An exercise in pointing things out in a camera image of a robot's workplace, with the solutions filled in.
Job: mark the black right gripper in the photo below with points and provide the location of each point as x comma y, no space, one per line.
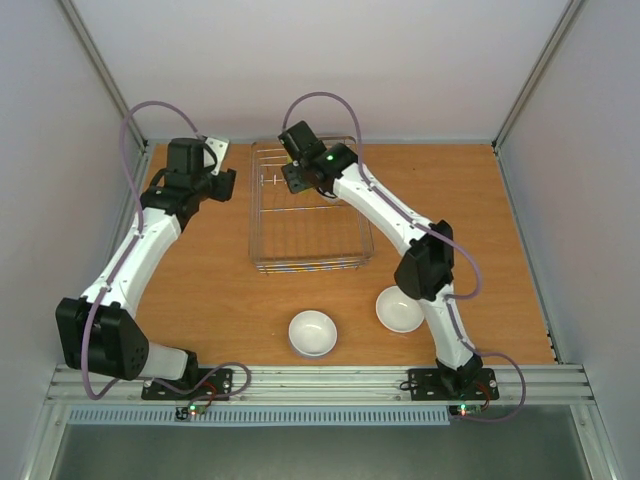
293,176

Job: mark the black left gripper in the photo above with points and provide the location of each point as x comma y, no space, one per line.
225,192

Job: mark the white ceramic bowl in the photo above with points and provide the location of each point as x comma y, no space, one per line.
329,197

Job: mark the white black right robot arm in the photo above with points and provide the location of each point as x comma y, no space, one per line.
425,271

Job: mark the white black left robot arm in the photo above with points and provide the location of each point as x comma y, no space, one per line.
98,330

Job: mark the white bowl front centre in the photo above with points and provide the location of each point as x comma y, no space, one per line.
312,334

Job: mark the left small circuit board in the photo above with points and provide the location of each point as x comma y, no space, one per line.
192,411

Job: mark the small circuit board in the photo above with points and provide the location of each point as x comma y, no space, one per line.
464,410
192,411

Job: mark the right small circuit board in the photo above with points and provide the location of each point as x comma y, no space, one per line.
464,410

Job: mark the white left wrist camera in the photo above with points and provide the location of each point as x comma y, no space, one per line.
215,151

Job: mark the silver wire dish rack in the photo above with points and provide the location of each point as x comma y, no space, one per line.
301,232

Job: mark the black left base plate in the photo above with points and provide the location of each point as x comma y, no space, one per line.
185,388

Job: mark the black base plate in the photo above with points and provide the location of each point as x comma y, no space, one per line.
185,388
425,384

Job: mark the aluminium front rail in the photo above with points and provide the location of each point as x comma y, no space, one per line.
344,385

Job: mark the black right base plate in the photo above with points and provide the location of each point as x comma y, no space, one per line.
425,384

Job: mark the grey slotted cable duct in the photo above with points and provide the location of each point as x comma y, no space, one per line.
261,416

